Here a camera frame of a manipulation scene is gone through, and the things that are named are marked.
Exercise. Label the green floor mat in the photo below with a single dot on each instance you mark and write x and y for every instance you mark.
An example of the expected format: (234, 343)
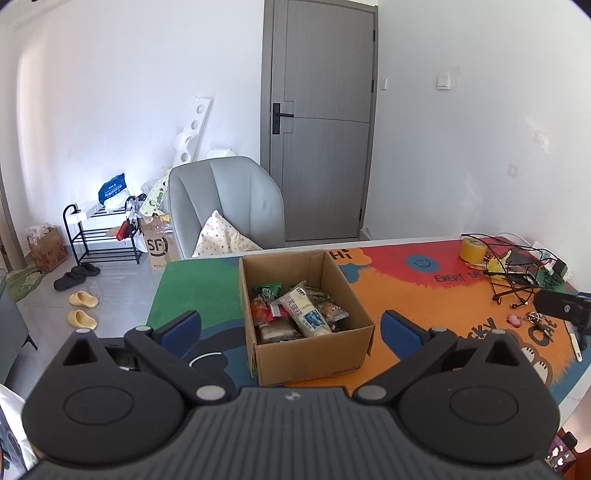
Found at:
(25, 281)

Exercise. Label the yellow slipper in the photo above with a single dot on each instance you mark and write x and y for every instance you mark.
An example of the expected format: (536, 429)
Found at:
(82, 319)
(83, 299)

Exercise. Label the green and white printed bag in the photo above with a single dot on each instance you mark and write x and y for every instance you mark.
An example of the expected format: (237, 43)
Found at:
(154, 198)

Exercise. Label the bunch of keys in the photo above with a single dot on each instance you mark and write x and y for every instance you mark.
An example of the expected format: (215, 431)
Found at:
(538, 318)

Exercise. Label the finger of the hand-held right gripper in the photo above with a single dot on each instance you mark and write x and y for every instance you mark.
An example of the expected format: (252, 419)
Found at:
(556, 304)

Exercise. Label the white foam piece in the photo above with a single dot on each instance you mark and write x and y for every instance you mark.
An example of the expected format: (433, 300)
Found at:
(219, 153)

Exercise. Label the black slipper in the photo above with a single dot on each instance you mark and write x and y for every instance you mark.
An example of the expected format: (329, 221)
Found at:
(87, 270)
(64, 282)

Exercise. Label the pale green snack packet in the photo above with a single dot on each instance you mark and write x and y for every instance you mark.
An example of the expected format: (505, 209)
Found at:
(316, 294)

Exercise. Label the brown cardboard box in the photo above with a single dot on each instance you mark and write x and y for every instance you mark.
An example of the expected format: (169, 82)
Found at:
(314, 357)

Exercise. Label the green circuit board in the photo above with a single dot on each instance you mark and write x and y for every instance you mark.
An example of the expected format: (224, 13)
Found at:
(549, 280)

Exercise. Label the white and blue snack packet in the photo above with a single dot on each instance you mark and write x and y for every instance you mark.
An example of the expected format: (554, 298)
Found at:
(302, 314)

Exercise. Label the pink eraser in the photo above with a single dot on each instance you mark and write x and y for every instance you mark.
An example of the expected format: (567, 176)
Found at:
(514, 320)

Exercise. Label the black metal shoe rack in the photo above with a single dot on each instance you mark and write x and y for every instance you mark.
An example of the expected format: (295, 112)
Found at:
(101, 234)

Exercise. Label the clear bread packet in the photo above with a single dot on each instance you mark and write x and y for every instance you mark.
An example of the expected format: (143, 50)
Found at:
(277, 330)

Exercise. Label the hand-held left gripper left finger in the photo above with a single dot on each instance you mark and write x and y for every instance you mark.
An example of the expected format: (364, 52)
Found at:
(180, 332)

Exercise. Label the red item on rack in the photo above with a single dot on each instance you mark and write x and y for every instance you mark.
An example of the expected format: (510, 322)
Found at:
(123, 230)

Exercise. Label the yellow tape roll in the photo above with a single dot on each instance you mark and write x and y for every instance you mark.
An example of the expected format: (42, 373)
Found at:
(471, 251)

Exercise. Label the yellow clip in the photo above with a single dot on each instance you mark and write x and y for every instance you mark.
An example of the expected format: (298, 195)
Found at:
(496, 265)

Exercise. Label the white wall plate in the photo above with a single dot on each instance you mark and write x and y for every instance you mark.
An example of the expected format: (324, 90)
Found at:
(512, 170)

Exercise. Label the red snack packet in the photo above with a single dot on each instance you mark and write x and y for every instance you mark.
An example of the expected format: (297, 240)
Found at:
(259, 311)

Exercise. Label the white light switch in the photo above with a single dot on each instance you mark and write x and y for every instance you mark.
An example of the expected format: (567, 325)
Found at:
(444, 81)

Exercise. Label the grey door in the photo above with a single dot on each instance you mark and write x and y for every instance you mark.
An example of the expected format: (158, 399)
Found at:
(323, 161)

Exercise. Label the small cardboard box with clutter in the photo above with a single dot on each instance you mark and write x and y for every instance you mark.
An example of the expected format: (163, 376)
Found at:
(48, 251)

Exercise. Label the white dotted cushion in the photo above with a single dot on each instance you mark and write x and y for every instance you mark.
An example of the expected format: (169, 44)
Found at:
(221, 237)

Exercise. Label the black power adapter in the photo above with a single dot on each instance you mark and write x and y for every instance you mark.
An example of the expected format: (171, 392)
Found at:
(561, 268)

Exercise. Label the brown paper bag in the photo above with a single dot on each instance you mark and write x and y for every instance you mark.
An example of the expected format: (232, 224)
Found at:
(157, 249)

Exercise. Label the grey upholstered chair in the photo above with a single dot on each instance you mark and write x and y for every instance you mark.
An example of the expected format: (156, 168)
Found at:
(240, 194)

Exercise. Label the blue plastic bag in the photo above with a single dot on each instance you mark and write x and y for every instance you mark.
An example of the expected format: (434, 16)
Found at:
(112, 190)

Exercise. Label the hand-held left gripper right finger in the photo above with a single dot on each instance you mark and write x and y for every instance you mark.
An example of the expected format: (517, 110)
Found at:
(401, 330)

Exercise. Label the white plastic bag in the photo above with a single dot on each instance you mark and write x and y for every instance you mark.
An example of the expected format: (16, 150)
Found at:
(11, 415)

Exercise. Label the white foam board with holes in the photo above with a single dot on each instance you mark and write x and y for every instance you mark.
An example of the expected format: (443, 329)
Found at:
(194, 129)

